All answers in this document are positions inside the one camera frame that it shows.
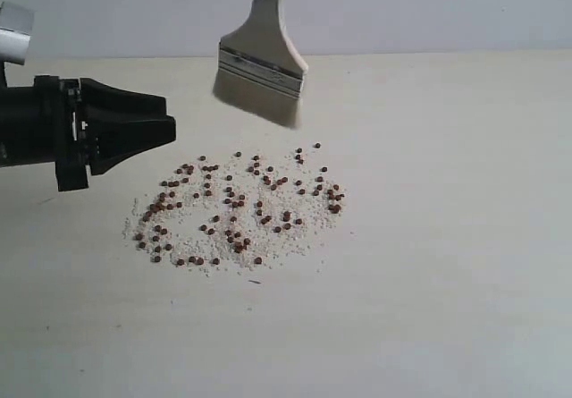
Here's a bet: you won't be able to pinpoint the wooden paint brush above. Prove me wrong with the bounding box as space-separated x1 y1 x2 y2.
213 0 308 129

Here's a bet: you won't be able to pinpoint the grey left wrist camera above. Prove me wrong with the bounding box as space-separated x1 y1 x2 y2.
0 1 35 65

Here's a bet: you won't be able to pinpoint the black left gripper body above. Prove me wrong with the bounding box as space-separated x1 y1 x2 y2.
1 75 88 191

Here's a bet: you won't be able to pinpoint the red beans and white grains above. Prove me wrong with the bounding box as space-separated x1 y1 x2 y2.
122 142 347 275

